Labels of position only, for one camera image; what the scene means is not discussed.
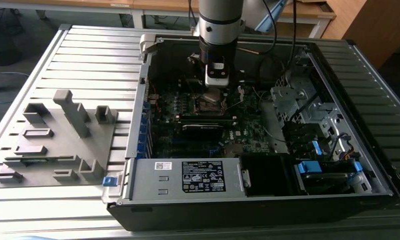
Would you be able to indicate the wooden cabinet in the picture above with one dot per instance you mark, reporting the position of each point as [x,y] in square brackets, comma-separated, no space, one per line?
[370,25]

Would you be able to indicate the metal drive cage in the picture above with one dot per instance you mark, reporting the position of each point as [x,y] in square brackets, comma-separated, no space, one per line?
[287,95]

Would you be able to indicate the green motherboard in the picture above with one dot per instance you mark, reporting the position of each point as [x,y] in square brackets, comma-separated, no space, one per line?
[254,125]

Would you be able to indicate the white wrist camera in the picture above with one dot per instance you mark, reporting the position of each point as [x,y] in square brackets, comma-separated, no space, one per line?
[217,77]

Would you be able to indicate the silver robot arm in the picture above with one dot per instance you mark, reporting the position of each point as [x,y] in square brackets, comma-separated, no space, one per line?
[221,22]

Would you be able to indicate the pale blue teach pendant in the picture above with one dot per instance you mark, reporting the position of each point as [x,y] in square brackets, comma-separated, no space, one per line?
[267,22]

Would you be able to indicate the blue disk carrier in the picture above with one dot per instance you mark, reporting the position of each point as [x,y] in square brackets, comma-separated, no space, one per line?
[309,166]

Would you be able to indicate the blue plastic tab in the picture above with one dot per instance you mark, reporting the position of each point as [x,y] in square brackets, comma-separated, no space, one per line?
[357,167]
[315,147]

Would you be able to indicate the chipset heatsink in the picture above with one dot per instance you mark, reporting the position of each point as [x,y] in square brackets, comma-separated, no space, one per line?
[234,149]

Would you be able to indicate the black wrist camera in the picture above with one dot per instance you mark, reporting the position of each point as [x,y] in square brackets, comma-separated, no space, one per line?
[194,60]

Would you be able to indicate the black open PC case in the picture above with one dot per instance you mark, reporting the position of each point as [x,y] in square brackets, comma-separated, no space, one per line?
[254,215]

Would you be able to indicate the silver power supply unit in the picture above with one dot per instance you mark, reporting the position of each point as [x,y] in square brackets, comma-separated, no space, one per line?
[147,180]

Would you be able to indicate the black hard disk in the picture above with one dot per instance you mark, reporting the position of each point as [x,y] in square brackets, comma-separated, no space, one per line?
[323,181]

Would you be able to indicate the wooden desk white frame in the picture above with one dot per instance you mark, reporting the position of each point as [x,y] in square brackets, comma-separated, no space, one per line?
[163,5]

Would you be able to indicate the black graphics card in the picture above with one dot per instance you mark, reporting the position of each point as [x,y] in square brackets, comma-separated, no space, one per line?
[202,135]

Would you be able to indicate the CPU socket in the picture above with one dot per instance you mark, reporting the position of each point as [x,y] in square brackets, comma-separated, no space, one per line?
[199,107]

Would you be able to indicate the blue case latch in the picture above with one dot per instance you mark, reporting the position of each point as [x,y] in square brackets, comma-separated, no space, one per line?
[110,181]

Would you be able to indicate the black chair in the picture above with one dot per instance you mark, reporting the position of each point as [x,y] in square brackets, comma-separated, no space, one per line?
[3,37]

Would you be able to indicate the grey parts rack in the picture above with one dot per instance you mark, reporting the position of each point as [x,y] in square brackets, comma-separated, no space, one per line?
[63,140]

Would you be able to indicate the RAM stick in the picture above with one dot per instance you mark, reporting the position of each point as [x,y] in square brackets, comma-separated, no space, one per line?
[207,117]

